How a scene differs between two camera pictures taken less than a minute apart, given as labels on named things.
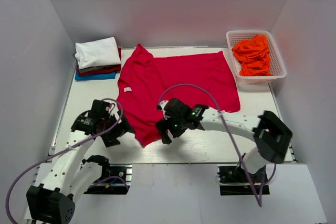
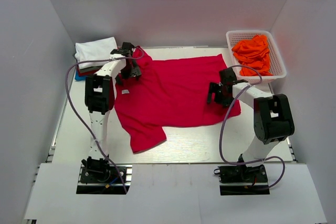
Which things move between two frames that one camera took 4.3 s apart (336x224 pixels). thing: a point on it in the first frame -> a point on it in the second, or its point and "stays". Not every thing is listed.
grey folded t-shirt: (95, 68) stays
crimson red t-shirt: (202, 79) stays
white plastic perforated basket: (255, 57) stays
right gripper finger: (163, 126) -> (213, 86)
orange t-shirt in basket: (253, 55) stays
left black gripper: (110, 140) -> (135, 72)
